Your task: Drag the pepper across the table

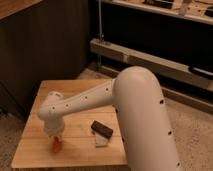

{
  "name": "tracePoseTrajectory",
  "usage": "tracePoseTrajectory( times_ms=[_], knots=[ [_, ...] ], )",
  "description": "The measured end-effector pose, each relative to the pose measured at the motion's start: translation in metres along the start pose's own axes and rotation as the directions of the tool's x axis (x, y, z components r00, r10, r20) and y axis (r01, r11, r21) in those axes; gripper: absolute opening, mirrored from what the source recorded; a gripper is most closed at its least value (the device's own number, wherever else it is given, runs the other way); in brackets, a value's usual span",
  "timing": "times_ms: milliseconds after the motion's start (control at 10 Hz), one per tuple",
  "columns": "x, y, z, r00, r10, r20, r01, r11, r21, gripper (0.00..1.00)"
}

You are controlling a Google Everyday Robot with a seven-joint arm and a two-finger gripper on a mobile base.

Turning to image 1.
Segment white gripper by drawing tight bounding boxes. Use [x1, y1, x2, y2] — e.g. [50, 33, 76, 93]
[44, 117, 65, 137]

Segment orange pepper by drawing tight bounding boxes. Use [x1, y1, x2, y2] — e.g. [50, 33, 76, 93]
[52, 137, 62, 153]

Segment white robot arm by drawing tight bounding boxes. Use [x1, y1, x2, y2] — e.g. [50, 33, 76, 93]
[37, 66, 182, 171]

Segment dark brown block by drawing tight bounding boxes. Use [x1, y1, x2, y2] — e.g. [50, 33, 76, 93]
[91, 120, 113, 139]

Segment white wedge block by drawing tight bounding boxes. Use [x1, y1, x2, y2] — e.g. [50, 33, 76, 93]
[95, 133, 109, 147]

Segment dark wooden cabinet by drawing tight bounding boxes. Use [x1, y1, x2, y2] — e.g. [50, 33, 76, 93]
[0, 0, 90, 116]

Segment wooden shelf rack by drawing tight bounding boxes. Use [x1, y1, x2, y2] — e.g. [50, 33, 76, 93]
[89, 0, 213, 114]

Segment metal shelf post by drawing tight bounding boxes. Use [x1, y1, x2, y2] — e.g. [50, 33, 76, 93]
[97, 0, 104, 71]

